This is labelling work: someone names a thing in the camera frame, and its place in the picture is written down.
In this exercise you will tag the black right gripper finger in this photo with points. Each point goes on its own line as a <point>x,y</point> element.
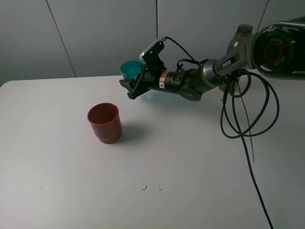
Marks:
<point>139,86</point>
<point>127,84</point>

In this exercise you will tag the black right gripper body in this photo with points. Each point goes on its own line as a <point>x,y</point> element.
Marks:
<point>164,81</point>

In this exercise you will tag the teal translucent plastic cup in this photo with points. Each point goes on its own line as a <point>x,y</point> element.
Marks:
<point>131,69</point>

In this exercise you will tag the smoky translucent water bottle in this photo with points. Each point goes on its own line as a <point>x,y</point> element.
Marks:
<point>243,31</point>

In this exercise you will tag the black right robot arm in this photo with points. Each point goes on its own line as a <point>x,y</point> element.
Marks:
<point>277,51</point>

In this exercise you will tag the red plastic cup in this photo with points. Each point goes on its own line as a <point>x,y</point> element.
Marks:
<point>105,122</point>

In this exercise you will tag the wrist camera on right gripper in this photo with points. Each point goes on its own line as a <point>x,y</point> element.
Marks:
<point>151,56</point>

